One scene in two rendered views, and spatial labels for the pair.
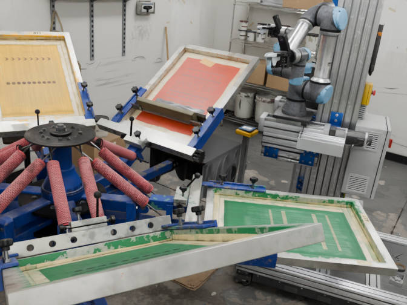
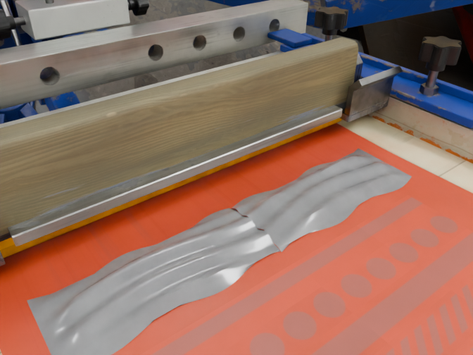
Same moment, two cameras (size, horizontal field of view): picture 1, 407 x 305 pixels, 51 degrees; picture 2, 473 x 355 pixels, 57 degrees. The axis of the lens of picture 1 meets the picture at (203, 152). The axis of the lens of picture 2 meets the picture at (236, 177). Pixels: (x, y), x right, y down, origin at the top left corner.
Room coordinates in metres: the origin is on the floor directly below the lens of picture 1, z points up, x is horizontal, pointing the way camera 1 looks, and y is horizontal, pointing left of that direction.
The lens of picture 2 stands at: (2.44, 0.00, 1.58)
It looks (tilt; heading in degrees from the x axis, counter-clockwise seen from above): 56 degrees down; 85
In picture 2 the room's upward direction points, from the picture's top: 36 degrees clockwise
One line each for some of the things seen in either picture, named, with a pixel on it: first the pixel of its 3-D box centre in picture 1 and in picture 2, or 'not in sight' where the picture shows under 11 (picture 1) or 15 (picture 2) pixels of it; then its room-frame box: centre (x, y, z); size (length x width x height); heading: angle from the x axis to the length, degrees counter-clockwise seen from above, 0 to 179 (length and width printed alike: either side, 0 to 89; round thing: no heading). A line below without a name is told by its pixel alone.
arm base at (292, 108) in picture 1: (295, 105); not in sight; (2.59, -0.54, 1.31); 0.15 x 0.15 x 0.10
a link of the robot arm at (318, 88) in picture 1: (324, 56); not in sight; (2.50, -0.64, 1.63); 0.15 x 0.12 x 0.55; 48
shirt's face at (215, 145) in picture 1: (196, 143); not in sight; (2.71, 0.05, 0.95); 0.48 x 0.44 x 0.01; 149
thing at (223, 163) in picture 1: (217, 173); not in sight; (2.61, -0.10, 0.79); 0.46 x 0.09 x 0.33; 149
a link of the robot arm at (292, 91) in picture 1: (299, 86); not in sight; (2.58, -0.54, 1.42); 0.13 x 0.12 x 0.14; 48
